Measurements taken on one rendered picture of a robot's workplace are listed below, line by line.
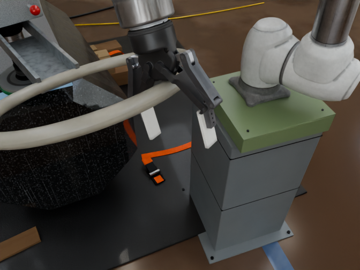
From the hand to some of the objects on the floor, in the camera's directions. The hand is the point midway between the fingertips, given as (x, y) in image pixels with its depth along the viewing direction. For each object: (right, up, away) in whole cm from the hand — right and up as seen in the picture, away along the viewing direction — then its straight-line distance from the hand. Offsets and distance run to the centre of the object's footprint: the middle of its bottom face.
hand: (180, 134), depth 59 cm
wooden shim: (-88, -59, +110) cm, 152 cm away
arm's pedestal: (+31, -45, +126) cm, 138 cm away
